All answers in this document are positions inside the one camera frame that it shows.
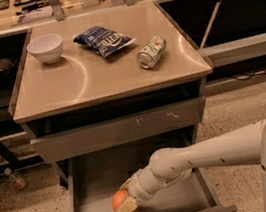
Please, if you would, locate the grey drawer cabinet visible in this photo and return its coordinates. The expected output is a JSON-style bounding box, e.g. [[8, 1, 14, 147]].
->
[[9, 1, 212, 182]]

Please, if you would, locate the blue chip bag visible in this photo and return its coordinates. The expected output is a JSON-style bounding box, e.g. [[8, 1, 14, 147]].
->
[[73, 26, 136, 58]]

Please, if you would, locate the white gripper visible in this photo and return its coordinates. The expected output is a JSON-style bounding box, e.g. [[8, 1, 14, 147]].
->
[[113, 166, 192, 212]]

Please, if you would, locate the orange fruit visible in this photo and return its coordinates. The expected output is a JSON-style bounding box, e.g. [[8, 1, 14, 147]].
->
[[111, 190, 128, 211]]

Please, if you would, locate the green white soda can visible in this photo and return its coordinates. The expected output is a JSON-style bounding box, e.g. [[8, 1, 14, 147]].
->
[[136, 36, 166, 69]]

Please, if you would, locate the white bowl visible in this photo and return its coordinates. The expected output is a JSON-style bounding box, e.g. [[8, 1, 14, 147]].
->
[[27, 34, 63, 64]]

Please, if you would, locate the black floor cable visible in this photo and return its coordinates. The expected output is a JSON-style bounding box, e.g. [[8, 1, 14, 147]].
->
[[228, 68, 266, 84]]

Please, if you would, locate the open middle drawer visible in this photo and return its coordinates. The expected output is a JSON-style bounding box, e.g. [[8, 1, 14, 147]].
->
[[68, 132, 238, 212]]

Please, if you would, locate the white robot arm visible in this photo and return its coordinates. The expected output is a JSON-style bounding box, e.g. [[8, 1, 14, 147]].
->
[[111, 119, 266, 212]]

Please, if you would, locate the plastic bottle on floor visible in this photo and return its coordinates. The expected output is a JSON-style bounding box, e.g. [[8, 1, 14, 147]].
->
[[4, 168, 27, 190]]

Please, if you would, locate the white stick black tip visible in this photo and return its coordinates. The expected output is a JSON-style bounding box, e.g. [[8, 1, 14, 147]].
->
[[200, 0, 223, 49]]

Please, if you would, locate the grey top drawer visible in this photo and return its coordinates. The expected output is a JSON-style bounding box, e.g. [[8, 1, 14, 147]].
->
[[31, 96, 205, 163]]

